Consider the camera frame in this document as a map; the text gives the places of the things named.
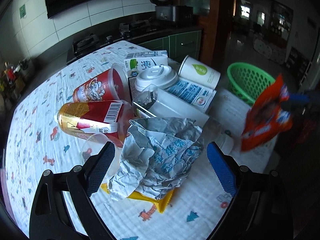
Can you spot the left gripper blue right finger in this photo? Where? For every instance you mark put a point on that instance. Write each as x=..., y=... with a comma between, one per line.
x=254, y=211

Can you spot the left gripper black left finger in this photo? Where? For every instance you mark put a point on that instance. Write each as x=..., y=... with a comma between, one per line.
x=50, y=219

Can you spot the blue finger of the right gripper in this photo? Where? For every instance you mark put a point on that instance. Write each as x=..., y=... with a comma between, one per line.
x=301, y=103

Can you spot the red snack bag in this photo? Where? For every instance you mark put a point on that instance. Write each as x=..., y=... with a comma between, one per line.
x=266, y=118

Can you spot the white blue milk carton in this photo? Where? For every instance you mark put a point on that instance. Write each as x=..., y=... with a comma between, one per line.
x=193, y=93

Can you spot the white blue paper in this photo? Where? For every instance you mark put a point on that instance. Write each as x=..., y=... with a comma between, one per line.
x=156, y=157

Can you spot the red cartoon plastic cup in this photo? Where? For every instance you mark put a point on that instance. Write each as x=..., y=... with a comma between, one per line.
x=111, y=84

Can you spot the black white slim box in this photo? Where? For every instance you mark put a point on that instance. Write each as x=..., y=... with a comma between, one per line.
x=154, y=102

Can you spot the white green milk carton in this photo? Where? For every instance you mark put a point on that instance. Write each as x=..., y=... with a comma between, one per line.
x=140, y=61

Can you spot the green kitchen cabinet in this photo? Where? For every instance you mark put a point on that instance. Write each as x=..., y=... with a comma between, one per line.
x=178, y=46

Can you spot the green plastic waste basket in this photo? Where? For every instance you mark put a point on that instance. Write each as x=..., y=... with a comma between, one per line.
x=247, y=81

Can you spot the red gold drink can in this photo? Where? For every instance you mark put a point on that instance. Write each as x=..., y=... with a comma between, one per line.
x=83, y=119

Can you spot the yellow snack wrapper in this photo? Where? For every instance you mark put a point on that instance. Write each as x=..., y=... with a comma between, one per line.
x=157, y=204

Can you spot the white paper cup green logo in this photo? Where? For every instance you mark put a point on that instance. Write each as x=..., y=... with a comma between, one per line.
x=198, y=72

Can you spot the white lidded coffee cup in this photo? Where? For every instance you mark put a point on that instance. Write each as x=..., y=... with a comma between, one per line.
x=161, y=76

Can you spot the condiment jars on counter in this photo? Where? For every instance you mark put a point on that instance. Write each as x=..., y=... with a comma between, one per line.
x=13, y=80

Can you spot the black rice cooker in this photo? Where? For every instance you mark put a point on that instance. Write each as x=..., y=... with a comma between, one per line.
x=166, y=11

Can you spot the black gas stove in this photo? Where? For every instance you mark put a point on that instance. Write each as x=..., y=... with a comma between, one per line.
x=125, y=31

